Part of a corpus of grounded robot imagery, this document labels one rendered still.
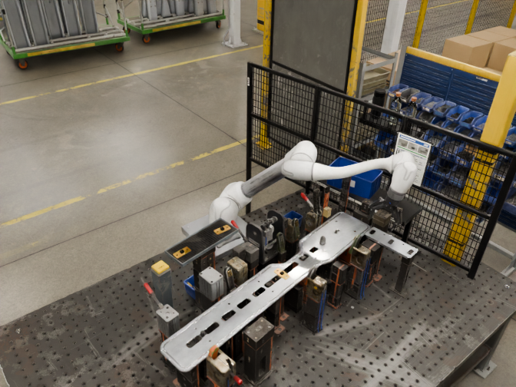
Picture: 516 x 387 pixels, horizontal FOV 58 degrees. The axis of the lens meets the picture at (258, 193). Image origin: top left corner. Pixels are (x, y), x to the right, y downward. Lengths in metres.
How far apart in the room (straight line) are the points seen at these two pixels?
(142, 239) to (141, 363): 1.93
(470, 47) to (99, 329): 5.13
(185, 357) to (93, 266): 2.13
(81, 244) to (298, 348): 2.42
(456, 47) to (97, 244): 4.66
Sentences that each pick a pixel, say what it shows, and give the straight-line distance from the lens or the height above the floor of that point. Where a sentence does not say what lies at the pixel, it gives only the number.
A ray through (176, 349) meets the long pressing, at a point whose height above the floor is 1.00.
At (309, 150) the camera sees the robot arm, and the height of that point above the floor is 1.39.
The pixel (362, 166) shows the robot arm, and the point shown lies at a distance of 2.59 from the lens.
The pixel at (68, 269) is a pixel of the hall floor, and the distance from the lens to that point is 4.11.
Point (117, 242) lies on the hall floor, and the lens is 4.26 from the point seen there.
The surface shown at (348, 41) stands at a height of 1.50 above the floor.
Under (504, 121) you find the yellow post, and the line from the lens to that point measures 2.66.
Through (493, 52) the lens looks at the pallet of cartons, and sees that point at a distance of 6.60.
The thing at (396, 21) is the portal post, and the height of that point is 1.18.
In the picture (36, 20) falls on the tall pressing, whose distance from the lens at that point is 8.59.
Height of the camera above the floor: 2.68
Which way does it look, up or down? 35 degrees down
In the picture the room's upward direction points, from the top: 2 degrees clockwise
